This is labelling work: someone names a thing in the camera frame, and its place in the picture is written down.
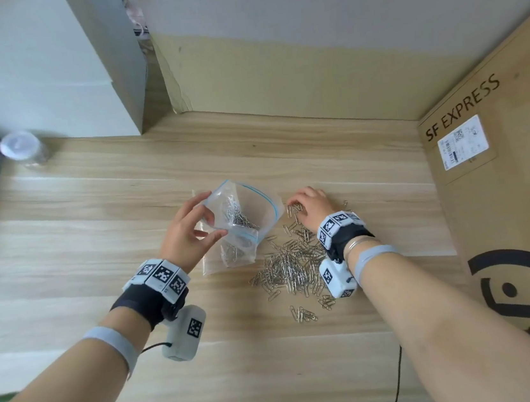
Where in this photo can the person's left hand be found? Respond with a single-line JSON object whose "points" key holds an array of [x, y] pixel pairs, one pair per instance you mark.
{"points": [[183, 237]]}

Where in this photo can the person's right hand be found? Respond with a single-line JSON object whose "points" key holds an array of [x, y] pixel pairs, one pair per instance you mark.
{"points": [[316, 206]]}

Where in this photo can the gathered bunch of paper clips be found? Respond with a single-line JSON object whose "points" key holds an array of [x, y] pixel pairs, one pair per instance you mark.
{"points": [[238, 221]]}

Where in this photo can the pile of silver paper clips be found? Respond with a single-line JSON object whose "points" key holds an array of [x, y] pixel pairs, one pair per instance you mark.
{"points": [[287, 268]]}

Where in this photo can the clear zip plastic bag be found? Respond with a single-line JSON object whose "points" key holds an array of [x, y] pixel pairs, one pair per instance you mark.
{"points": [[245, 201]]}

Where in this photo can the person's right forearm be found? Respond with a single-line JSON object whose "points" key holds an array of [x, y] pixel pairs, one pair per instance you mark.
{"points": [[455, 339]]}

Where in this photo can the right marker wristband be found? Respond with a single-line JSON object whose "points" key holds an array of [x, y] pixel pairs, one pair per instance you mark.
{"points": [[335, 223]]}

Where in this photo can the marker wristband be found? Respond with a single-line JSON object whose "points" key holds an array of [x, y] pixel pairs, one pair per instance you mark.
{"points": [[335, 223], [163, 273]]}

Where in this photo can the left marker wristband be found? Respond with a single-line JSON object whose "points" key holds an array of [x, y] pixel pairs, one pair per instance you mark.
{"points": [[163, 273]]}

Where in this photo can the light wooden table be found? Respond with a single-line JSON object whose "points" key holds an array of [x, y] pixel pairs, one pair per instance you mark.
{"points": [[78, 207]]}

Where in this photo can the tan cardboard back panel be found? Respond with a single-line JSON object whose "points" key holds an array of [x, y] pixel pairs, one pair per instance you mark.
{"points": [[303, 83]]}

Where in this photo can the white shipping label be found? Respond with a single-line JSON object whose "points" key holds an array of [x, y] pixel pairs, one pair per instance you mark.
{"points": [[462, 142]]}

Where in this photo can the clear bottle white cap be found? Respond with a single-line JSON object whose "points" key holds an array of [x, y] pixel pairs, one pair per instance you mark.
{"points": [[19, 144]]}

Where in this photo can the large cardboard box round logo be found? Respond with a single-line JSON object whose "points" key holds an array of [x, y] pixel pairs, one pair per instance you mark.
{"points": [[511, 206]]}

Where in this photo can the white cabinet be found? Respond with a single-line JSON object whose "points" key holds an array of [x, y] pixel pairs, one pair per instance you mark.
{"points": [[36, 67]]}

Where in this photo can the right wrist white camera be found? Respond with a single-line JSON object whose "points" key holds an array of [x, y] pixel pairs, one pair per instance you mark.
{"points": [[337, 278]]}

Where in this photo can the wrist white camera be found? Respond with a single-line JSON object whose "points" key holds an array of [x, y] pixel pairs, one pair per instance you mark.
{"points": [[337, 278], [185, 333]]}

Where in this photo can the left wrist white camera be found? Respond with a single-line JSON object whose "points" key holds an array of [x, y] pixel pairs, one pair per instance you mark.
{"points": [[185, 333]]}

